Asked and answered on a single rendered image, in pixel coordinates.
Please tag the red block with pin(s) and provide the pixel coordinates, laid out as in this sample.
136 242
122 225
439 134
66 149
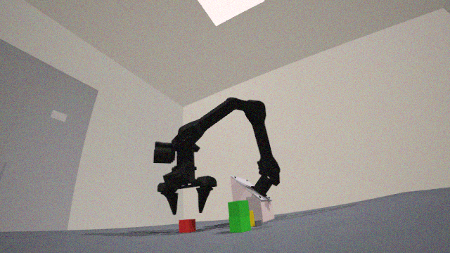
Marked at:
187 226

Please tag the yellow block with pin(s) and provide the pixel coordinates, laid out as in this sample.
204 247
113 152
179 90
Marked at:
252 219

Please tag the green block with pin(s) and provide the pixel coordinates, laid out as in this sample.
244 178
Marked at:
239 224
238 208

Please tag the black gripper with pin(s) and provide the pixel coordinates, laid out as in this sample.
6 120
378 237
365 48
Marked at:
206 183

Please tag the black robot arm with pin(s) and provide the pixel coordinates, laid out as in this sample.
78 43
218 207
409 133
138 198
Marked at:
189 134

